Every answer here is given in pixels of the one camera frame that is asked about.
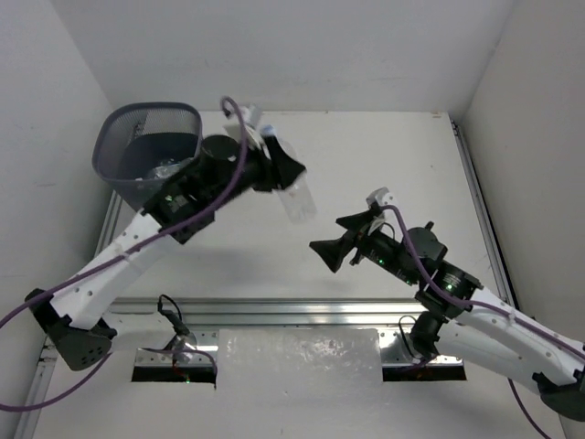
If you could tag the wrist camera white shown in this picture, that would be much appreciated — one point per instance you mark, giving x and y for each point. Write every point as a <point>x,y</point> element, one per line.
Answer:
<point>251,114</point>
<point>378,202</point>

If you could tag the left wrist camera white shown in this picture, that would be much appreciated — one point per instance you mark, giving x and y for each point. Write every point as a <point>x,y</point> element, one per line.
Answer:
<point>251,114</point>

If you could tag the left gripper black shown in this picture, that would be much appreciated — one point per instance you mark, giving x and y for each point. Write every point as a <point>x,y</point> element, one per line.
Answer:
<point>263,170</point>

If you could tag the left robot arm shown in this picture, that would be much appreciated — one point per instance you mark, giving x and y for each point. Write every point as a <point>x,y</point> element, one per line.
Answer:
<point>77,318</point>

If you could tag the grey mesh waste bin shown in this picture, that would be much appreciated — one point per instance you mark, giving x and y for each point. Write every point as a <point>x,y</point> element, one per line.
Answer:
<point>136,137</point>

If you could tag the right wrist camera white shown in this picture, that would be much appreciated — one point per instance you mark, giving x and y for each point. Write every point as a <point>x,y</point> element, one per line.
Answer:
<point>378,202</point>

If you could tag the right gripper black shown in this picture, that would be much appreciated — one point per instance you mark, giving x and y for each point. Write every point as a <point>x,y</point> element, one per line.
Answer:
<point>333,251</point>

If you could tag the clear bottle grey label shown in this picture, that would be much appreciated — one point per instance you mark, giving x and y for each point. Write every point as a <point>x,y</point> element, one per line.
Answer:
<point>166,168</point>

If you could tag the aluminium rail frame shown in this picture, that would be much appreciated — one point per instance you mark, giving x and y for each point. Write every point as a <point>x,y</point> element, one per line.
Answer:
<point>253,267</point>

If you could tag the clear bottle white cap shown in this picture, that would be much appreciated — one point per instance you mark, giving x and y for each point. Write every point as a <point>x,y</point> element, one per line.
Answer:
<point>297,199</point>

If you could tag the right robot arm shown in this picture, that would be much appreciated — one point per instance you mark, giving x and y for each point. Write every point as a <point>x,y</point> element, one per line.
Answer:
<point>462,318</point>

